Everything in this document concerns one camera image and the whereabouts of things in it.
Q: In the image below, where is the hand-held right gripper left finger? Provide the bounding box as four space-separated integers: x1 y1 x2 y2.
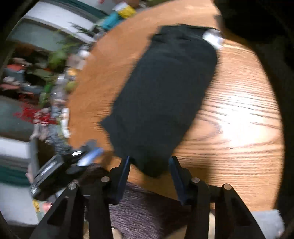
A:
30 156 131 239

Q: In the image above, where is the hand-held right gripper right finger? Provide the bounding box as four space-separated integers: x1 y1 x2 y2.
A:
169 156 267 239

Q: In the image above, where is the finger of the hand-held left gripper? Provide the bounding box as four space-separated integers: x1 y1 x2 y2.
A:
80 140 98 151
78 148 104 166

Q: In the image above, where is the black garment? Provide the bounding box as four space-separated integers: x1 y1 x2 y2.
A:
101 24 225 178

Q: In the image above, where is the camouflage cloth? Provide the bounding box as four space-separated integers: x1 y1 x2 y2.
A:
34 110 72 155

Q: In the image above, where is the dark woven chair cushion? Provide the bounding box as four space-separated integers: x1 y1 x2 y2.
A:
85 165 191 239

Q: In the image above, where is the red berry branch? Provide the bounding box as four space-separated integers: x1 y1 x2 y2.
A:
13 103 51 129

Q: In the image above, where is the green leafy potted plant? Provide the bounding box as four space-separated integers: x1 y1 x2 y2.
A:
44 23 94 92

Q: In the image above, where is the grey cloth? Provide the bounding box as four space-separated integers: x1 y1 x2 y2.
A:
250 209 286 239

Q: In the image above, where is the grey sofa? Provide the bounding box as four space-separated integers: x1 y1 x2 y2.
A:
7 1 108 56

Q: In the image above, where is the blue bag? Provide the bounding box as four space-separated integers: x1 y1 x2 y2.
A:
101 11 125 31

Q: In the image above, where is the yellow bag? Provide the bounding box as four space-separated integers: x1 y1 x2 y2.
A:
117 2 136 19

